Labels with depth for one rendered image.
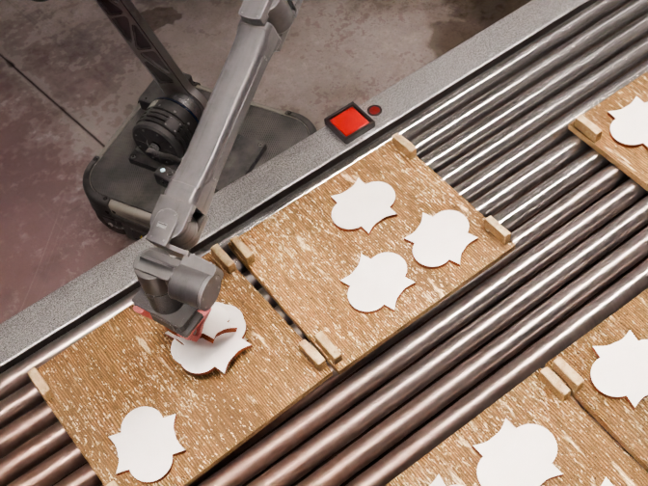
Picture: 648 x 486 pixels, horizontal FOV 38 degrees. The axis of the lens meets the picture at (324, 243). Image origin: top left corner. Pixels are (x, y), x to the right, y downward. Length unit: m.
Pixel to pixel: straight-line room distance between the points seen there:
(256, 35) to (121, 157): 1.51
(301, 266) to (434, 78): 0.56
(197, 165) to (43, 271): 1.68
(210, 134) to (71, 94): 2.12
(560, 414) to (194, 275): 0.64
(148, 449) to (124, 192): 1.37
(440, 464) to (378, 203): 0.53
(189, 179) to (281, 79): 1.99
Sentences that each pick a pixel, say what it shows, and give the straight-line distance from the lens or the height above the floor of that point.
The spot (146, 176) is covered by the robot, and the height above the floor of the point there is 0.24.
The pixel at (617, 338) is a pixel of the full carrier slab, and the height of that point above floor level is 0.94.
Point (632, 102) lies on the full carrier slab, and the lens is 2.00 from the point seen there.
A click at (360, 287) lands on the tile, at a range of 1.68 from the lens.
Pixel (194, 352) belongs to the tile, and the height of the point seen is 0.97.
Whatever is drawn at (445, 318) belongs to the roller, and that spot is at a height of 0.92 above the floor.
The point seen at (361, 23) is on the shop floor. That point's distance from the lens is 3.56.
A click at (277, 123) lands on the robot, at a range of 2.91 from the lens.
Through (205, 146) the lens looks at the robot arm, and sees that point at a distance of 1.44.
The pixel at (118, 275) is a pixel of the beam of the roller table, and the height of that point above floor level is 0.92.
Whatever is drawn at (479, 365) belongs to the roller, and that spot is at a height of 0.92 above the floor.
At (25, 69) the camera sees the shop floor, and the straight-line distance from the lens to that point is 3.70.
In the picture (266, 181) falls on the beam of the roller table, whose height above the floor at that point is 0.91.
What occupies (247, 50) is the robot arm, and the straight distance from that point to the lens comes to 1.48.
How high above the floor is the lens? 2.37
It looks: 55 degrees down
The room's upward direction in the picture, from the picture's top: 8 degrees counter-clockwise
